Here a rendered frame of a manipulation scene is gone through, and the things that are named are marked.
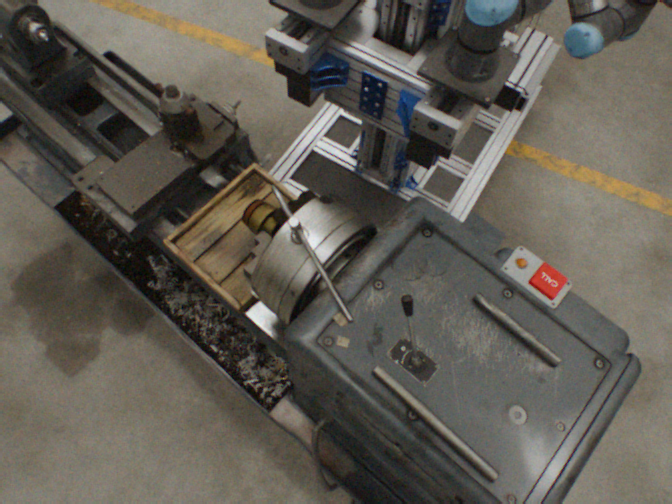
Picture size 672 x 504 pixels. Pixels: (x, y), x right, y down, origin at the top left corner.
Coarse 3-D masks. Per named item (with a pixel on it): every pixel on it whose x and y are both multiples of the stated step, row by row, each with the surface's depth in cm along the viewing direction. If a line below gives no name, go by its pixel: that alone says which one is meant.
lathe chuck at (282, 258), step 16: (304, 208) 117; (320, 208) 118; (336, 208) 120; (352, 208) 124; (288, 224) 115; (304, 224) 115; (320, 224) 115; (336, 224) 116; (272, 240) 115; (288, 240) 114; (320, 240) 113; (272, 256) 115; (288, 256) 114; (304, 256) 113; (256, 272) 118; (272, 272) 115; (288, 272) 114; (256, 288) 121; (272, 288) 117; (272, 304) 120
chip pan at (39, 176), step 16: (0, 144) 203; (16, 144) 203; (16, 160) 200; (32, 160) 200; (32, 176) 197; (48, 176) 197; (64, 176) 198; (48, 192) 195; (64, 192) 195; (272, 416) 165; (288, 416) 165; (304, 416) 165; (304, 432) 163; (320, 432) 163; (320, 448) 161; (336, 448) 162; (336, 464) 160; (352, 464) 160; (352, 480) 158; (368, 480) 158; (368, 496) 156; (384, 496) 156
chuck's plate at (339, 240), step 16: (352, 224) 117; (368, 224) 121; (336, 240) 114; (352, 240) 120; (368, 240) 133; (320, 256) 112; (336, 256) 117; (304, 272) 113; (288, 288) 114; (304, 288) 113; (288, 304) 116; (304, 304) 121; (288, 320) 120
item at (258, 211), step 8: (256, 200) 132; (248, 208) 131; (256, 208) 131; (264, 208) 130; (272, 208) 131; (248, 216) 131; (256, 216) 129; (264, 216) 128; (272, 216) 130; (248, 224) 131; (256, 224) 129; (264, 224) 129; (272, 224) 129; (256, 232) 129; (272, 232) 129
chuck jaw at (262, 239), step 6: (258, 234) 128; (264, 234) 129; (258, 240) 128; (264, 240) 128; (270, 240) 128; (258, 246) 127; (264, 246) 127; (252, 252) 126; (258, 252) 126; (258, 258) 125; (252, 264) 124; (246, 270) 124; (252, 270) 124; (246, 276) 126; (258, 294) 124
